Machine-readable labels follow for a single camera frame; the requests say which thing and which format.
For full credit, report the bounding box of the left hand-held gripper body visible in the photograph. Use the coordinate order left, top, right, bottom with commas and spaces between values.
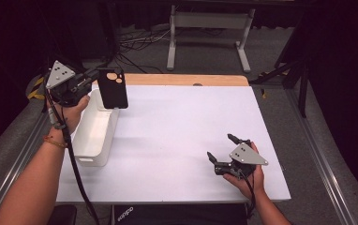
44, 60, 94, 108

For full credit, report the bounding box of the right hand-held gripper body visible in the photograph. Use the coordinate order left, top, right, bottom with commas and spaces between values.
214, 139, 270, 181

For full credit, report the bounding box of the black phone case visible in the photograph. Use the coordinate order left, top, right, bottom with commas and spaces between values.
97, 67, 129, 111

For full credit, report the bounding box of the white plastic storage bin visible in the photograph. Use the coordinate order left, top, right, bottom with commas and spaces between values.
70, 88, 121, 168

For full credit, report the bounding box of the person's right hand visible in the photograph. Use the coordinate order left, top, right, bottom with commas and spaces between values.
223, 142, 266, 202

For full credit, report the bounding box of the person's left hand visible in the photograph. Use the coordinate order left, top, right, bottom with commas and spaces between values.
46, 94, 91, 136

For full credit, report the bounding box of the yellow black floor tape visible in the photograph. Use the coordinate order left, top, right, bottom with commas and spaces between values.
26, 76, 49, 101

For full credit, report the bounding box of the white table board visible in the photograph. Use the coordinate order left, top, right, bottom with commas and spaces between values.
55, 83, 292, 204

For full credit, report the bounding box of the person's black garment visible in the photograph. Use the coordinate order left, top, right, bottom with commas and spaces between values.
111, 203, 252, 225

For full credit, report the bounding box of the wooden table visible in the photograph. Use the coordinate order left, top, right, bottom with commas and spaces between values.
92, 72, 250, 87

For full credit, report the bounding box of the black tripod stand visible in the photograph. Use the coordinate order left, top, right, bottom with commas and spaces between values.
248, 18, 313, 119

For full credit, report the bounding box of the right hand-held gripper black cable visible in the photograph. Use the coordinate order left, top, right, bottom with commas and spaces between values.
238, 170, 258, 219

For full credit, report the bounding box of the hand-held gripper black cable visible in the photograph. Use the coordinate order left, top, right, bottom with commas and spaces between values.
44, 74, 101, 225
238, 170, 258, 219

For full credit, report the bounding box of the bundle of floor cables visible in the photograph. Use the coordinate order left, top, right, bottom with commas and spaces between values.
114, 26, 172, 75

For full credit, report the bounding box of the orange bracelet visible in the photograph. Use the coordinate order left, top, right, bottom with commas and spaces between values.
42, 134, 69, 150

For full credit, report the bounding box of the metal floor rail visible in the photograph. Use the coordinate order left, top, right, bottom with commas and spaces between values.
284, 88, 358, 225
0, 93, 52, 225

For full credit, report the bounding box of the left hand-held gripper black cable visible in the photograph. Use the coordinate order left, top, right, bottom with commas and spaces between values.
44, 74, 101, 225

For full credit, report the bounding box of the white metal stand frame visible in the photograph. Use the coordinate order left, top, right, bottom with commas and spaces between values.
166, 4, 256, 74

